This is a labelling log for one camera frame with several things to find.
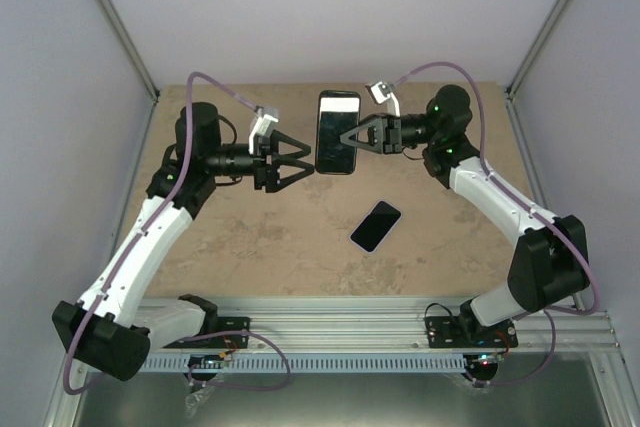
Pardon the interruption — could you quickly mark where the aluminium frame post right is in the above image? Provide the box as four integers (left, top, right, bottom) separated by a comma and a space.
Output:
504, 0, 606, 98

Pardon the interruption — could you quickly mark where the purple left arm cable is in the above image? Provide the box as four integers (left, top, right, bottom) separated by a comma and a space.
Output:
62, 71, 266, 394

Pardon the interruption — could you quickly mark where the controller circuit board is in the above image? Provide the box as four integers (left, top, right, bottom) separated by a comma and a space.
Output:
187, 351, 233, 370
474, 350, 507, 366

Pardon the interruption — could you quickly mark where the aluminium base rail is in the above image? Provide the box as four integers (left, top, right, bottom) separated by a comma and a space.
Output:
208, 296, 620, 354

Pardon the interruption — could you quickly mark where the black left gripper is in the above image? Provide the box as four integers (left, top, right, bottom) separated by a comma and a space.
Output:
206, 130, 315, 193

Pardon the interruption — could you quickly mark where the aluminium frame post left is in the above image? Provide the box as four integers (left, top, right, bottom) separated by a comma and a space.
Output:
69, 0, 160, 103

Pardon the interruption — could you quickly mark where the black phone with white edge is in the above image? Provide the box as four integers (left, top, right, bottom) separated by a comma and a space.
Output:
349, 200, 402, 254

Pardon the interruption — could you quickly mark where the left controller circuit board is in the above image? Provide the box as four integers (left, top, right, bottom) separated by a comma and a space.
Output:
187, 351, 233, 370

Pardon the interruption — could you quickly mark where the clear plastic bag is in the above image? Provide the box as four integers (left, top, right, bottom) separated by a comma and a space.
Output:
184, 389, 208, 419

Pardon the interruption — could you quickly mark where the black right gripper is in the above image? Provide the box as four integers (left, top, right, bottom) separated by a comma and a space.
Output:
339, 112, 441, 155

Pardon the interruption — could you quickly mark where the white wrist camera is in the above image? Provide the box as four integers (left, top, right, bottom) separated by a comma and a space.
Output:
366, 81, 401, 117
248, 106, 279, 155

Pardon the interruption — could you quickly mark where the right controller circuit board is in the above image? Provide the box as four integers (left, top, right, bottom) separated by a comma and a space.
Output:
474, 350, 507, 366

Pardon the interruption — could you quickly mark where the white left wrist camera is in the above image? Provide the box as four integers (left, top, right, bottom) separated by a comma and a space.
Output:
248, 106, 279, 155

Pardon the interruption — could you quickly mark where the aluminium frame post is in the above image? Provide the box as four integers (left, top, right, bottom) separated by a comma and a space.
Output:
504, 0, 606, 98
69, 0, 160, 103

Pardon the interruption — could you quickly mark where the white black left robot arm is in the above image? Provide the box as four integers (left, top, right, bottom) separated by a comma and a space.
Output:
52, 102, 314, 381

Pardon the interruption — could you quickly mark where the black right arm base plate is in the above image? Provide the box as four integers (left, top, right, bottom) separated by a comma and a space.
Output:
425, 316, 519, 350

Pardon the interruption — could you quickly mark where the grey slotted cable duct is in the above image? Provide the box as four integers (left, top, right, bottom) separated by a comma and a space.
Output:
140, 352, 467, 374

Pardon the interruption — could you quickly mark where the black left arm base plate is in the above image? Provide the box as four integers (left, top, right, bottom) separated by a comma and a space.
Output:
165, 316, 251, 350

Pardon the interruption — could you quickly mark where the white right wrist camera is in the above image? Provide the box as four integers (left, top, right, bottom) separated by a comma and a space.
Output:
366, 81, 401, 117

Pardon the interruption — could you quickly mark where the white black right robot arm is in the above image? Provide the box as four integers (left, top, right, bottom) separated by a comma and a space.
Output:
341, 82, 590, 346

